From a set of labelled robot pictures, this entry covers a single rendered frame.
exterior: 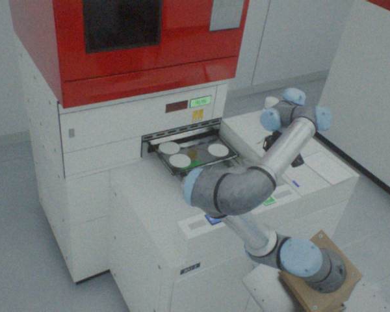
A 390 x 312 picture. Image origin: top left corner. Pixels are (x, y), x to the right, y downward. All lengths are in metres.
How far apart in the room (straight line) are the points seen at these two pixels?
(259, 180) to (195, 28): 0.86
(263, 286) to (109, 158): 0.89
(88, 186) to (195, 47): 0.80
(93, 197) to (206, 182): 1.05
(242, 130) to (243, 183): 1.06
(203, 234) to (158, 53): 0.73
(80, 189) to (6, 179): 1.32
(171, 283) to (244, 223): 0.52
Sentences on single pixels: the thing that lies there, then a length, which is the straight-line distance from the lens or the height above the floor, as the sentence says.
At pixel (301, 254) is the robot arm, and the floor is 1.11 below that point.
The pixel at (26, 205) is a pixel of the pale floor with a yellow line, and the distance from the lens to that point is 3.14.
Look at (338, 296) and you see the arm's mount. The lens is 1.64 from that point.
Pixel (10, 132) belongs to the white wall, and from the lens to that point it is 3.63.
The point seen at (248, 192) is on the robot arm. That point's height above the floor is 1.41.
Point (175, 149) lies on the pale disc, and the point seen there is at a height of 0.90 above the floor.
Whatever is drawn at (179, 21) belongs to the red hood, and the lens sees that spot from 1.78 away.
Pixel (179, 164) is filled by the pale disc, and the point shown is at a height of 0.90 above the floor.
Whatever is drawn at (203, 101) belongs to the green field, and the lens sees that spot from 2.10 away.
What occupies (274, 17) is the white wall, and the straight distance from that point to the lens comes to 4.28.
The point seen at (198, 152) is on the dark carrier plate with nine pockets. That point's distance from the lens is 2.09.
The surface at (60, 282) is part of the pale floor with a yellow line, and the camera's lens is 2.69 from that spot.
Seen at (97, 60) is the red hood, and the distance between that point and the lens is 1.70.
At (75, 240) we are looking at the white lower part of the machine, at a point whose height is 0.42.
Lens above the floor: 2.16
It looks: 38 degrees down
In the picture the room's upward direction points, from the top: 8 degrees clockwise
